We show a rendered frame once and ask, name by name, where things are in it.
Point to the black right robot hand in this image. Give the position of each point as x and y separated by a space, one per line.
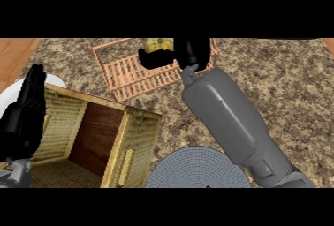
194 53

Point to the yellow squash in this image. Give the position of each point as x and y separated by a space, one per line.
158 44

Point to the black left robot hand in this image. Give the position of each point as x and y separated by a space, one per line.
24 117

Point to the round grey placemat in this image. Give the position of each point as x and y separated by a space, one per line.
198 170

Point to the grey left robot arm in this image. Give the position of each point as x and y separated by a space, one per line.
16 175

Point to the open wooden drawer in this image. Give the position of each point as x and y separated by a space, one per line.
93 138

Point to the white plate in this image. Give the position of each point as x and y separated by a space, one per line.
9 94

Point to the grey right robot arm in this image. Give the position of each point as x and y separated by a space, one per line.
231 123

